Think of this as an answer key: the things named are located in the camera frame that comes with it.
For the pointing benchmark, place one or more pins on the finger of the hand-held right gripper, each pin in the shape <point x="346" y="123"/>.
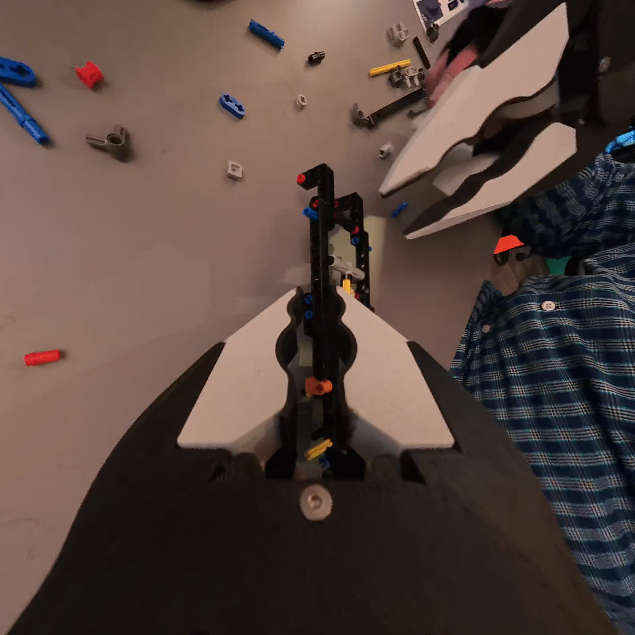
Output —
<point x="536" y="168"/>
<point x="496" y="89"/>

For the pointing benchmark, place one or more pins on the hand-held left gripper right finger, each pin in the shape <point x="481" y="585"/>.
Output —
<point x="402" y="397"/>

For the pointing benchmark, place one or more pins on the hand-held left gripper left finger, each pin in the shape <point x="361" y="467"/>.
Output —
<point x="233" y="397"/>

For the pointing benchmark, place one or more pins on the black lego gear rack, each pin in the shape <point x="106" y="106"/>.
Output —
<point x="397" y="106"/>

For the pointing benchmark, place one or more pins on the black lego chassis assembly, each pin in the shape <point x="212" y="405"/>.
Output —
<point x="325" y="322"/>

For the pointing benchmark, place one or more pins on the black lego liftarm axle tube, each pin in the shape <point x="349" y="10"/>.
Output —
<point x="354" y="208"/>

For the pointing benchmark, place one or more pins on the black lego liftarm blue pin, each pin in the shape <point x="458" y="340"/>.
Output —
<point x="320" y="198"/>

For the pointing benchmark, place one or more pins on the person's right forearm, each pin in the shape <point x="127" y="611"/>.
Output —
<point x="585" y="208"/>

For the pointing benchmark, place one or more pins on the dark grey lego axle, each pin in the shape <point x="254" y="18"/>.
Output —
<point x="421" y="53"/>

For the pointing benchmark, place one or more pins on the dark grey lego pin connector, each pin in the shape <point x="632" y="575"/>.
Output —
<point x="432" y="31"/>

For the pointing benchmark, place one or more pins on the yellow lego axle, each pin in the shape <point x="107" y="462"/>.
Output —
<point x="389" y="68"/>

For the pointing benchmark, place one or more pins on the light grey lego connector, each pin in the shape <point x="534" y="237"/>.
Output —
<point x="386" y="151"/>
<point x="398" y="33"/>

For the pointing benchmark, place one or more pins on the blue lego axle pin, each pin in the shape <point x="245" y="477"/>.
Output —
<point x="399" y="210"/>
<point x="266" y="33"/>
<point x="25" y="116"/>

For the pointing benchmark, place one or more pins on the red lego pin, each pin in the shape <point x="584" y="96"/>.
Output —
<point x="42" y="357"/>

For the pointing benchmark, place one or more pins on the light grey square lego piece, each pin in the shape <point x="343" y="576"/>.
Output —
<point x="231" y="173"/>

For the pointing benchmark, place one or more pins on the blue two-hole lego liftarm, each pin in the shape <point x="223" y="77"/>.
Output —
<point x="17" y="71"/>
<point x="231" y="105"/>

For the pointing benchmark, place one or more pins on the red lego bush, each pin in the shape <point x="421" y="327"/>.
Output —
<point x="89" y="74"/>

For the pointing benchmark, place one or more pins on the person's right hand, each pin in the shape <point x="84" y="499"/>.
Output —
<point x="451" y="69"/>

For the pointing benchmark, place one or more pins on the blue red printed sheet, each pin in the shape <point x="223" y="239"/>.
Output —
<point x="441" y="12"/>

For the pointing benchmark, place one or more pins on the person's plaid shirt torso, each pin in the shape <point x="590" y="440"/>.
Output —
<point x="570" y="397"/>

